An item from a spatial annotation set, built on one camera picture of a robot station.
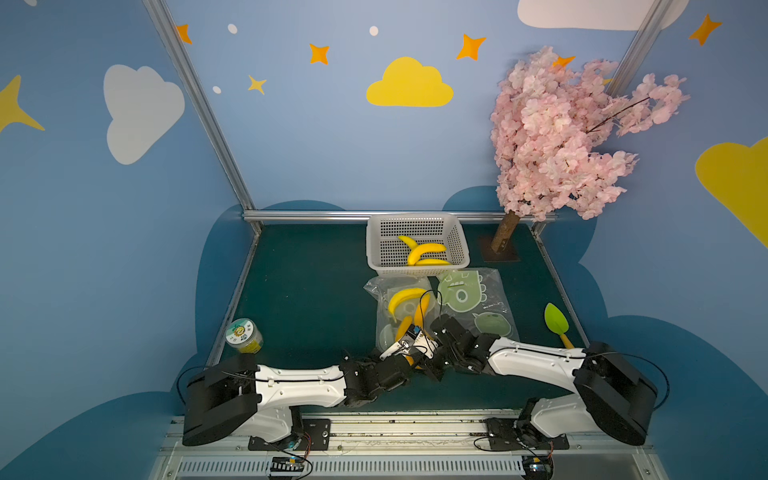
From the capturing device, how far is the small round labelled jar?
84 centimetres

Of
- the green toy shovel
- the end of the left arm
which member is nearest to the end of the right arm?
the end of the left arm

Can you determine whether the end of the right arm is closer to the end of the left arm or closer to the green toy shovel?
the end of the left arm

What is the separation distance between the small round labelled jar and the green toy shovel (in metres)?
0.92

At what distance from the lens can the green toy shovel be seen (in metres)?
0.95

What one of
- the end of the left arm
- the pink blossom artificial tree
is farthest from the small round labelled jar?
the pink blossom artificial tree
